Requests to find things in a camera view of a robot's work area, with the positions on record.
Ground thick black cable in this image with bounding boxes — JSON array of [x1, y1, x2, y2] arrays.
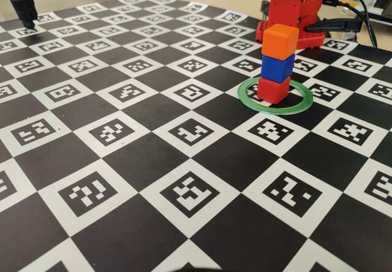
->
[[326, 0, 378, 48]]

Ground white grey case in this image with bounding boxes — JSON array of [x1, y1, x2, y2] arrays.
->
[[366, 0, 392, 25]]

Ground red cube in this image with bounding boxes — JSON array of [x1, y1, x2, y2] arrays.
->
[[256, 76, 291, 105]]

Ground green flat ring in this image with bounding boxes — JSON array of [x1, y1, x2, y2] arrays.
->
[[237, 76, 314, 116]]

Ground grey metal table clamp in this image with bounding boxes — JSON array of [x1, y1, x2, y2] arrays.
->
[[260, 0, 271, 22]]

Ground black usb plug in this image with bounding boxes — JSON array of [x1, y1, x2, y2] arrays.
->
[[323, 0, 350, 9]]

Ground orange cube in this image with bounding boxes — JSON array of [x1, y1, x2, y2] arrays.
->
[[261, 24, 300, 61]]

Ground checkerboard marker mat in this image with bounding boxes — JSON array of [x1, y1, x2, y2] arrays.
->
[[0, 0, 392, 272]]

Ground blue cube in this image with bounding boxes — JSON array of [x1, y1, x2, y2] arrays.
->
[[260, 53, 296, 85]]

